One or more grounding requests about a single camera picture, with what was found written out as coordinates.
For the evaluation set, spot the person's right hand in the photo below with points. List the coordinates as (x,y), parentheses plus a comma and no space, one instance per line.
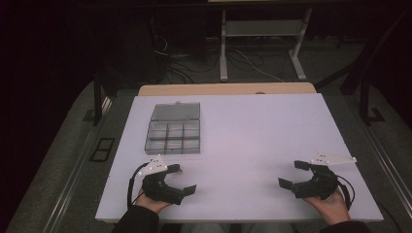
(330,208)

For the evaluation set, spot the white metal stand frame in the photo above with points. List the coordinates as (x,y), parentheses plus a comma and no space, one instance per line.
(259,28)

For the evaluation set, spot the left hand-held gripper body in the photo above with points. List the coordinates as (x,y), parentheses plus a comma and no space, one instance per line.
(158,189)

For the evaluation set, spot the person's left hand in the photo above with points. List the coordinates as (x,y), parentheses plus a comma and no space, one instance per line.
(149,204)

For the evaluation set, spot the metal floor rail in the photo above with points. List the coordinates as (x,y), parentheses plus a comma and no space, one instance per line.
(388,165)
(73,174)

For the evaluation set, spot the clear plastic compartment box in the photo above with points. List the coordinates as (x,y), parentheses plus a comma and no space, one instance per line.
(175,132)

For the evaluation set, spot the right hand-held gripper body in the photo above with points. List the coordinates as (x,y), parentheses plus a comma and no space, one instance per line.
(319,184)

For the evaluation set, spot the black rectangular floor frame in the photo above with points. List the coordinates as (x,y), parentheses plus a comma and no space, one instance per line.
(102,149)

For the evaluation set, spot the black metal stand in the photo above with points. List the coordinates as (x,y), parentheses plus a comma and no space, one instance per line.
(364,84)

